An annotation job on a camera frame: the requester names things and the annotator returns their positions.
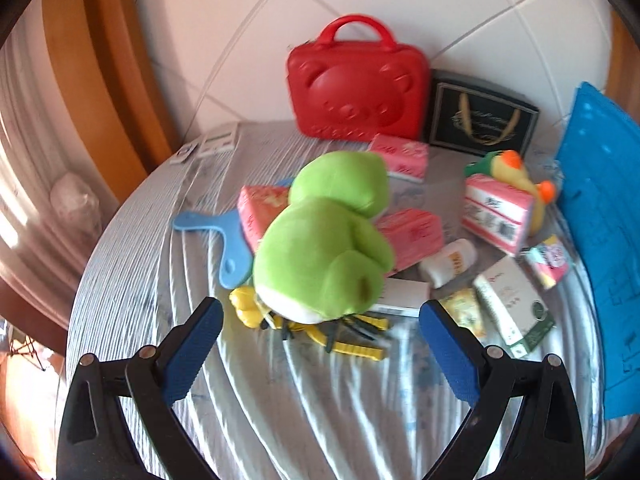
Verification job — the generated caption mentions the white green medicine box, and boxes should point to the white green medicine box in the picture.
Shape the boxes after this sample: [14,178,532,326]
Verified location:
[473,256,555,359]

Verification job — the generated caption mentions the pink tissue pack barcode side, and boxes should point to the pink tissue pack barcode side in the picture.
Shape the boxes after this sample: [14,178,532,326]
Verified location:
[461,174,535,256]

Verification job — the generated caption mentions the pink tissue pack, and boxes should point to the pink tissue pack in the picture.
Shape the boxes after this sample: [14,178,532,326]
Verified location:
[368,134,428,182]
[236,185,288,252]
[376,208,445,274]

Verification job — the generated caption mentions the green frog plush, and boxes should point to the green frog plush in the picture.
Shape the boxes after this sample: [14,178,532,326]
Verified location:
[253,151,395,324]

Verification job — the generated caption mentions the yellow duck plush green hood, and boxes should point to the yellow duck plush green hood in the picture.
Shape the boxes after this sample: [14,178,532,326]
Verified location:
[464,150,556,236]

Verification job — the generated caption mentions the yellow sachet packet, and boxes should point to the yellow sachet packet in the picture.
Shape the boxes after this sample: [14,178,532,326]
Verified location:
[440,287,486,339]

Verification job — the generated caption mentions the blue plastic hanger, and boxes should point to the blue plastic hanger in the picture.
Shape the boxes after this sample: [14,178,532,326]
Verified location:
[172,178,293,290]

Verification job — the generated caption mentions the white cream bottle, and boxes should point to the white cream bottle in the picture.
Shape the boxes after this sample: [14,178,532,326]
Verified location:
[419,238,477,288]

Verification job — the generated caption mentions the blue plastic crate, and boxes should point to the blue plastic crate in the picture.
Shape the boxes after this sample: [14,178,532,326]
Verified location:
[556,82,639,419]

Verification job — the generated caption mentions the white remote control small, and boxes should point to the white remote control small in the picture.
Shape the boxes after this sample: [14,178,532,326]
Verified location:
[168,140,200,165]

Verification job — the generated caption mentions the white remote control large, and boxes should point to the white remote control large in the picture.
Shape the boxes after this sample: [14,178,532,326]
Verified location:
[196,122,239,158]

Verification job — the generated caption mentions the black gift box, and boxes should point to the black gift box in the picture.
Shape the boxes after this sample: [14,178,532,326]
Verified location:
[423,70,540,156]

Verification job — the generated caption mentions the red bear suitcase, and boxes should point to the red bear suitcase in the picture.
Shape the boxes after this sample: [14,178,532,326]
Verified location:
[286,14,431,142]

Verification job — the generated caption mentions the yellow handled pliers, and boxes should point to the yellow handled pliers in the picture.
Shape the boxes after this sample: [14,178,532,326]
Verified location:
[258,312,390,362]

